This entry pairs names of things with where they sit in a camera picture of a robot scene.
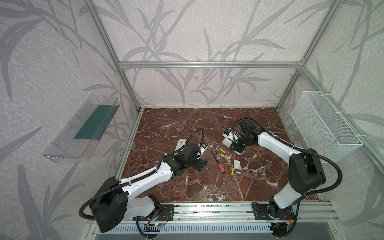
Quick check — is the aluminium frame crossbar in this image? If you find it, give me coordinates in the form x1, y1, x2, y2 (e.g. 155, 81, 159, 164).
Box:
119, 62, 302, 69

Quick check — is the red handled screwdriver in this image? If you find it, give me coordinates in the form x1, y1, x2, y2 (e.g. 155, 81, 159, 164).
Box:
211, 151, 226, 173

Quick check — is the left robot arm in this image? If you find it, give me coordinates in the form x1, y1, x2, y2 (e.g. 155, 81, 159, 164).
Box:
79, 142, 209, 233

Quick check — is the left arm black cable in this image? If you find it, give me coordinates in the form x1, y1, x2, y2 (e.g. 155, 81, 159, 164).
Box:
78, 128, 206, 220

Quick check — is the clear plastic wall shelf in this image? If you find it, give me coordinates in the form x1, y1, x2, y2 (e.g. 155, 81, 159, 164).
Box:
43, 94, 120, 163

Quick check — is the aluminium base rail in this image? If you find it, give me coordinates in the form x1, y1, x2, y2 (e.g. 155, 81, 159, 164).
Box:
86, 201, 340, 224

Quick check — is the white wire mesh basket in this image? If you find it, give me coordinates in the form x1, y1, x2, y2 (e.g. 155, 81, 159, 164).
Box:
291, 91, 363, 163

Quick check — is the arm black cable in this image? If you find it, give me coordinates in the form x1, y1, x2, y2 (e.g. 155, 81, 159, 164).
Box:
232, 117, 343, 197
78, 128, 206, 220

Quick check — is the green mat in shelf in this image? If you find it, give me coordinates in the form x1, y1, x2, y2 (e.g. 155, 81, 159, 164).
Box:
75, 105, 120, 141

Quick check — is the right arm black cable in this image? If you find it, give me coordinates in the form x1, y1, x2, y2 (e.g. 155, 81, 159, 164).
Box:
232, 117, 343, 197

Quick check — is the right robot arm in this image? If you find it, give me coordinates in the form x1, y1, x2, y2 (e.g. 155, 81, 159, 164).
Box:
223, 118, 343, 220

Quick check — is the white battery cover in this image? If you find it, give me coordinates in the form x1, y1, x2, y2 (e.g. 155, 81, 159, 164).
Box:
234, 160, 241, 170

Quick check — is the red white remote control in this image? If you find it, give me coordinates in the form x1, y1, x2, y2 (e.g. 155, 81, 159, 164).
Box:
222, 138, 244, 156

